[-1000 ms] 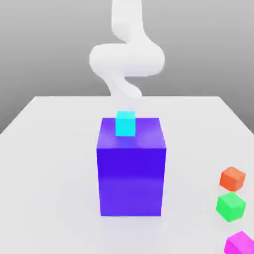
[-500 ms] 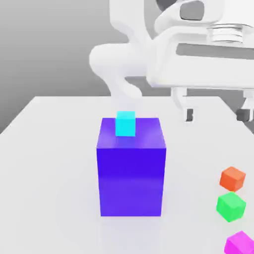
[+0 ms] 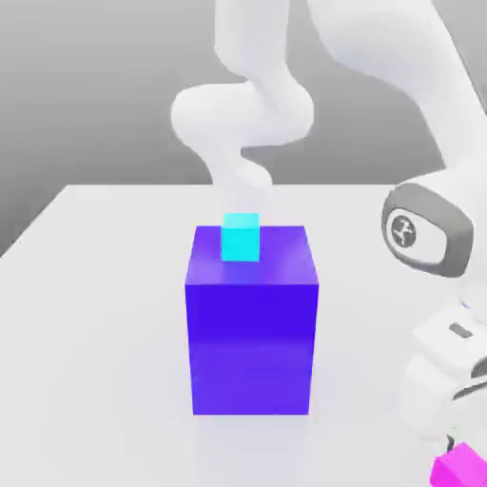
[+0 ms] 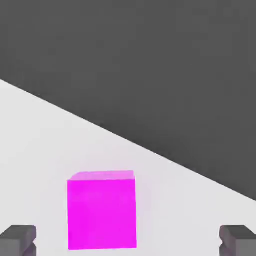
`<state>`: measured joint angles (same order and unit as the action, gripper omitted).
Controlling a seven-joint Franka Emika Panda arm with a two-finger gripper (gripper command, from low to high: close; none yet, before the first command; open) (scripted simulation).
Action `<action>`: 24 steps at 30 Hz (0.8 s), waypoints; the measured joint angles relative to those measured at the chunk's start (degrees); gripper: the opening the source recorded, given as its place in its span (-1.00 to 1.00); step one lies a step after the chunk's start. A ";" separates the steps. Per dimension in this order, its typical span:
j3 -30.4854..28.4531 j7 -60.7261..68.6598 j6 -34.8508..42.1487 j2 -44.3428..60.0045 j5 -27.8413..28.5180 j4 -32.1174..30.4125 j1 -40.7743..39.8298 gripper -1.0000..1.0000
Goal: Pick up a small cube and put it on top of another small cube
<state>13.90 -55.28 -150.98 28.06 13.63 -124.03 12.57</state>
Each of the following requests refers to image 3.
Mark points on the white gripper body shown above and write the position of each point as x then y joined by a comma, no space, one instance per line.
426,395

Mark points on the small magenta cube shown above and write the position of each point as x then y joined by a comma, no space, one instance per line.
464,468

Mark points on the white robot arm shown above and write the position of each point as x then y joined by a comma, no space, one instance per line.
243,114

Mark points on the small cyan cube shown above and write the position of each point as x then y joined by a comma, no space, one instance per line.
240,243

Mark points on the large blue box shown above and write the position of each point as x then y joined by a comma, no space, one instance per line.
251,342

